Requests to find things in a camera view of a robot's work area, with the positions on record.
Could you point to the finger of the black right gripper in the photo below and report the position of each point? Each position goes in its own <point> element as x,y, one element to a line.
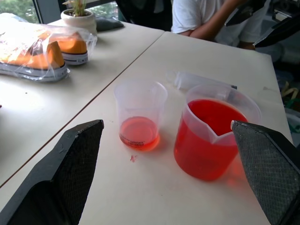
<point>281,31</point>
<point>246,10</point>

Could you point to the orange canvas sneaker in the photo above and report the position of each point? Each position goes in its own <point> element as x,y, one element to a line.
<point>72,47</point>
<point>39,61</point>

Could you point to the clear plastic syringe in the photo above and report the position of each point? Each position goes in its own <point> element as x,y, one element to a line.
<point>187,79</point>

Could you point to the dark green cloth pouch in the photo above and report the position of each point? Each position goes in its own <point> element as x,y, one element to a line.
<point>107,23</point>

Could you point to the small clear plastic beaker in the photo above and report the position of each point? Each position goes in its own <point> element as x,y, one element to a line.
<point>139,133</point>

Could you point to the dark window frame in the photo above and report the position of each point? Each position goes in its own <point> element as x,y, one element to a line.
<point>48,9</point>

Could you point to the green potted plant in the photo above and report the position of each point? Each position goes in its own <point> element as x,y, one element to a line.
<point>78,5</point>

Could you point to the white ceramic plant pot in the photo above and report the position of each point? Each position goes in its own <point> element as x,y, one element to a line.
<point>80,22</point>

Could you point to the person in white shirt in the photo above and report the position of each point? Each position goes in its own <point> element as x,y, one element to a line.
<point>187,14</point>

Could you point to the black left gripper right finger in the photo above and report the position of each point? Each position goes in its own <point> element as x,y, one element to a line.
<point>272,168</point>

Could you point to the large clear plastic beaker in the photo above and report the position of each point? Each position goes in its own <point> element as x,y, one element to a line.
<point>201,154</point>

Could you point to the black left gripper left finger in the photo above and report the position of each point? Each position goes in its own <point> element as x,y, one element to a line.
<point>58,178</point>

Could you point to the orange shoes in plastic bag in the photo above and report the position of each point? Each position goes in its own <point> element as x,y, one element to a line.
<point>30,35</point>

